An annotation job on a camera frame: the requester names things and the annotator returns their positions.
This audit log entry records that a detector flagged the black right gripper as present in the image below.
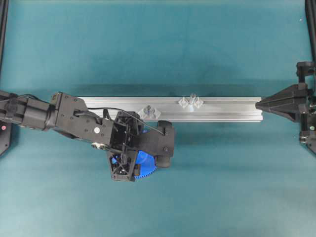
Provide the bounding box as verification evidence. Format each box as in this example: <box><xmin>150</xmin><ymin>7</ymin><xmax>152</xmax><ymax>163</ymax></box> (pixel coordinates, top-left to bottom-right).
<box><xmin>255</xmin><ymin>62</ymin><xmax>316</xmax><ymax>155</ymax></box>

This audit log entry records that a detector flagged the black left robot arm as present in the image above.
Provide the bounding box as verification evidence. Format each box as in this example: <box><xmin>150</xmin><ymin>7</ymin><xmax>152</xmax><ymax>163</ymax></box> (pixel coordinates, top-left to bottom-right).
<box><xmin>0</xmin><ymin>91</ymin><xmax>144</xmax><ymax>182</ymax></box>

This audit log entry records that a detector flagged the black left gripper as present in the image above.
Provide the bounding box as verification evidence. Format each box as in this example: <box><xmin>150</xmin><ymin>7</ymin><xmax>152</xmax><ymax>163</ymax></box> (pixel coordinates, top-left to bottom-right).
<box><xmin>50</xmin><ymin>91</ymin><xmax>149</xmax><ymax>183</ymax></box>

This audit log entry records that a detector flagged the clear shaft bracket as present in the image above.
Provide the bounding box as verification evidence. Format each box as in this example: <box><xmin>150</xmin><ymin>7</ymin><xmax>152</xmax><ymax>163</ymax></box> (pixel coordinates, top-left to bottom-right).
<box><xmin>178</xmin><ymin>93</ymin><xmax>204</xmax><ymax>113</ymax></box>
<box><xmin>138</xmin><ymin>105</ymin><xmax>161</xmax><ymax>120</ymax></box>

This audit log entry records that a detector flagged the black camera cable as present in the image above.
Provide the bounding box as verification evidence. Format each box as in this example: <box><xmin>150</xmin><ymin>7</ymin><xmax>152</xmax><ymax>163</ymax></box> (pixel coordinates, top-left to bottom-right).
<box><xmin>74</xmin><ymin>107</ymin><xmax>165</xmax><ymax>136</ymax></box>

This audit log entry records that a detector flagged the silver aluminium extrusion rail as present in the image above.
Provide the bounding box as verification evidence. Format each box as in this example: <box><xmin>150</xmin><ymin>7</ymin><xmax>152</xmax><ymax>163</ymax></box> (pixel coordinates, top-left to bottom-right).
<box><xmin>81</xmin><ymin>97</ymin><xmax>263</xmax><ymax>122</ymax></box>

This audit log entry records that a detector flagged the clear shaft bracket left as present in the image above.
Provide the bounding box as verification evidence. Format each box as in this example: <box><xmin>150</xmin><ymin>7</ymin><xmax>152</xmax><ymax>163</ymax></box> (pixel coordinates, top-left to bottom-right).
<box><xmin>138</xmin><ymin>105</ymin><xmax>161</xmax><ymax>120</ymax></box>

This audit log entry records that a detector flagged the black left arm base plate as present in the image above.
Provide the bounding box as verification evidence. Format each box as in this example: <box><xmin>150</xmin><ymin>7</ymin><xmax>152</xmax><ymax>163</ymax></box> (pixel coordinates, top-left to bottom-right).
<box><xmin>0</xmin><ymin>121</ymin><xmax>12</xmax><ymax>156</ymax></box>

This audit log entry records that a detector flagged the teal table mat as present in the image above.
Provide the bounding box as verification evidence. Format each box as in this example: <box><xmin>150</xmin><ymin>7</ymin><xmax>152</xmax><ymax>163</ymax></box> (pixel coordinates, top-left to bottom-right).
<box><xmin>0</xmin><ymin>0</ymin><xmax>316</xmax><ymax>237</ymax></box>

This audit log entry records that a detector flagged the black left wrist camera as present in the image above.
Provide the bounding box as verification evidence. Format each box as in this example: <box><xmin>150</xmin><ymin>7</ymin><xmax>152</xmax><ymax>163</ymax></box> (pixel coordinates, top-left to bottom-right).
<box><xmin>136</xmin><ymin>120</ymin><xmax>175</xmax><ymax>168</ymax></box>

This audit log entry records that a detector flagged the clear shaft bracket right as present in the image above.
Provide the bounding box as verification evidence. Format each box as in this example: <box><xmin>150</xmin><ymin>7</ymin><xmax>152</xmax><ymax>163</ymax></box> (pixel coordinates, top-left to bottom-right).
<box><xmin>178</xmin><ymin>93</ymin><xmax>204</xmax><ymax>113</ymax></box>

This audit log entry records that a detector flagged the large blue plastic gear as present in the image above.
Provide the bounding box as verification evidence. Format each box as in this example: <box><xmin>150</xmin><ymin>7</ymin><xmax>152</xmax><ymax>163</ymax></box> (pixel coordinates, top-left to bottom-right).
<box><xmin>134</xmin><ymin>151</ymin><xmax>156</xmax><ymax>179</ymax></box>

